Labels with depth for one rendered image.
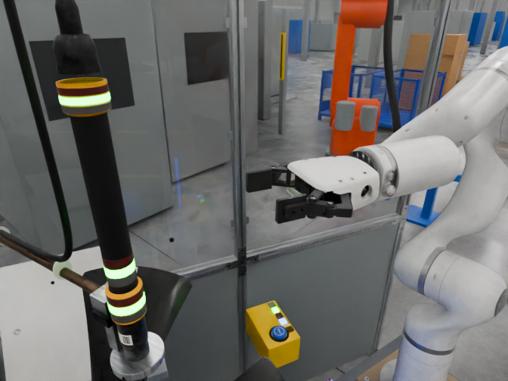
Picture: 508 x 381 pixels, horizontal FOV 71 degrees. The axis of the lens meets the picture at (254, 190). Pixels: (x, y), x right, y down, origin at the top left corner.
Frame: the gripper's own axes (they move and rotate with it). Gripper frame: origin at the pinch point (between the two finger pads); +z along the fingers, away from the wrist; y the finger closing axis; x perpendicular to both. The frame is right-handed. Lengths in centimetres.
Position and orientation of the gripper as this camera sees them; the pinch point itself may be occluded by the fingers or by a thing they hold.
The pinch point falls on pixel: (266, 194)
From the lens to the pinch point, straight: 46.3
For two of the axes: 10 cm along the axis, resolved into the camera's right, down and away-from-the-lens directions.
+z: -9.1, 1.8, -3.7
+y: -4.1, -4.0, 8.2
